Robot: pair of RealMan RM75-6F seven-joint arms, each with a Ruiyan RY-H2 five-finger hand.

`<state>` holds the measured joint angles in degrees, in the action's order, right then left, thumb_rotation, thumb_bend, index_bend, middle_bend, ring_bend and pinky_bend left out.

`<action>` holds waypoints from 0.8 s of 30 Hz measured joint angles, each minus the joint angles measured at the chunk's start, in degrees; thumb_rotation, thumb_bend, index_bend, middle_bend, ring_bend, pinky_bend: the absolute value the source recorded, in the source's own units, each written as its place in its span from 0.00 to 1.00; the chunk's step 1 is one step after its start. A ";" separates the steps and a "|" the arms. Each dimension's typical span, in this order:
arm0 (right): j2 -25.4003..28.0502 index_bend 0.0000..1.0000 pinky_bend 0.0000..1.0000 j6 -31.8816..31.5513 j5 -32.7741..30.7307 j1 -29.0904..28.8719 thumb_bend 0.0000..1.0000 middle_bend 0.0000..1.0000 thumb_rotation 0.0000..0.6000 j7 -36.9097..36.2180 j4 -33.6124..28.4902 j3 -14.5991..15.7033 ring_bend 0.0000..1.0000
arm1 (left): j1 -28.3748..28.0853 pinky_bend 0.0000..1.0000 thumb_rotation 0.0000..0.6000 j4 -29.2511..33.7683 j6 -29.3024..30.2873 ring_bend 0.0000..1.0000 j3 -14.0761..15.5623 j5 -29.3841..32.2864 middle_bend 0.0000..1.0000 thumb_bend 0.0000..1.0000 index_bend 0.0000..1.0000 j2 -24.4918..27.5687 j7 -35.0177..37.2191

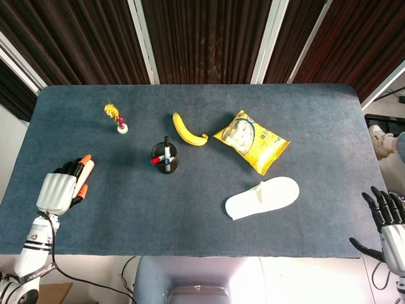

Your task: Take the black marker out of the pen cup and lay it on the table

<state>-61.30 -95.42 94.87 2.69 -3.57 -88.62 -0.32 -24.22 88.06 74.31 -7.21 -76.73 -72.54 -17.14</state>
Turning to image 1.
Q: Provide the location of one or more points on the yellow red pipe-cleaner flower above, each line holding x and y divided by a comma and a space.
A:
111, 111

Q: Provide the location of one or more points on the red plastic cylinder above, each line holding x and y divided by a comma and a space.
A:
155, 160

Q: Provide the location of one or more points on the brown cardboard box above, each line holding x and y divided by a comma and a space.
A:
53, 293

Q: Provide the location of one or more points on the white disposable slipper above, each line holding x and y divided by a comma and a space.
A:
269, 198

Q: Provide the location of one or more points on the blue felt table cloth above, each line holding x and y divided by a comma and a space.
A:
190, 215

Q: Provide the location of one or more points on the white partition frame post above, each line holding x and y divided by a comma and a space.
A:
384, 84
144, 41
308, 41
267, 41
22, 63

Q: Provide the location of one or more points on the grey robot torso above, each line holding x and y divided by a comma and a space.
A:
196, 278

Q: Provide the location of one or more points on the white sneaker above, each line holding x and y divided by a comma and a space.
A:
379, 139

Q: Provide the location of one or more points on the yellow banana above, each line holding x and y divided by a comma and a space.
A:
183, 130

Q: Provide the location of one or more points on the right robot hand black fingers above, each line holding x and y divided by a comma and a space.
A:
394, 244

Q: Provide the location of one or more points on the black mesh pen holder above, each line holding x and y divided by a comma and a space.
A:
164, 168

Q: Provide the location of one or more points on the black plastic crate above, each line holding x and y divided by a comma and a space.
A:
384, 122

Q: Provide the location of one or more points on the blue-capped white marker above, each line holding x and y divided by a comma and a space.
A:
170, 159

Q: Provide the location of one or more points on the white marker with black cap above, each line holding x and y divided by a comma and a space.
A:
166, 145

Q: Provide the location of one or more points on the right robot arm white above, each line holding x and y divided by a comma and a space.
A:
401, 291

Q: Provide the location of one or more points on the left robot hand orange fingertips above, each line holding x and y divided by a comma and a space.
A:
57, 190

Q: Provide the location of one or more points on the yellow snack bag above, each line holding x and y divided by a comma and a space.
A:
256, 149

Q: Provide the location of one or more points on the person leg in jeans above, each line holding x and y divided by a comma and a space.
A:
401, 142

